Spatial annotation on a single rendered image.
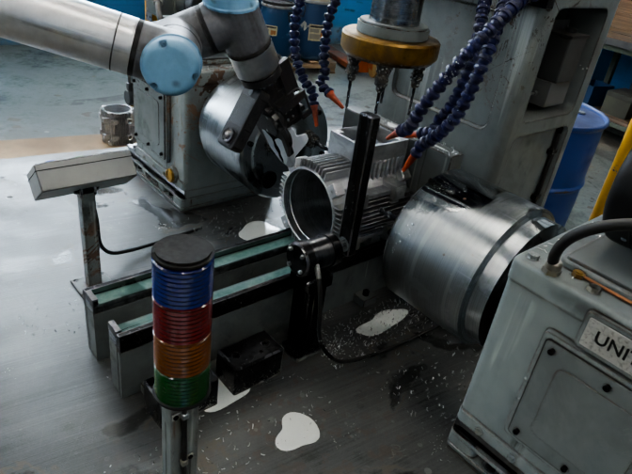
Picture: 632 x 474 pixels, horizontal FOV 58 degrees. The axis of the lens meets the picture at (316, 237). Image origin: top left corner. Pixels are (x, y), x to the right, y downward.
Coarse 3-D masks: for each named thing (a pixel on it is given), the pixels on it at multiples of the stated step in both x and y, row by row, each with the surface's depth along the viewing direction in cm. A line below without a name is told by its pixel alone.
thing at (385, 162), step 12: (336, 132) 110; (348, 132) 114; (384, 132) 116; (336, 144) 110; (348, 144) 108; (384, 144) 107; (396, 144) 110; (348, 156) 108; (384, 156) 109; (396, 156) 111; (372, 168) 109; (384, 168) 110; (396, 168) 113; (372, 180) 110
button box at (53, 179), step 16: (64, 160) 98; (80, 160) 99; (96, 160) 101; (112, 160) 103; (128, 160) 105; (32, 176) 97; (48, 176) 96; (64, 176) 97; (80, 176) 99; (96, 176) 101; (112, 176) 102; (128, 176) 104; (32, 192) 100; (48, 192) 96; (64, 192) 100
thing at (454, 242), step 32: (416, 192) 92; (448, 192) 90; (480, 192) 89; (416, 224) 89; (448, 224) 86; (480, 224) 84; (512, 224) 82; (544, 224) 84; (384, 256) 94; (416, 256) 89; (448, 256) 85; (480, 256) 82; (512, 256) 81; (416, 288) 90; (448, 288) 85; (480, 288) 82; (448, 320) 88; (480, 320) 83
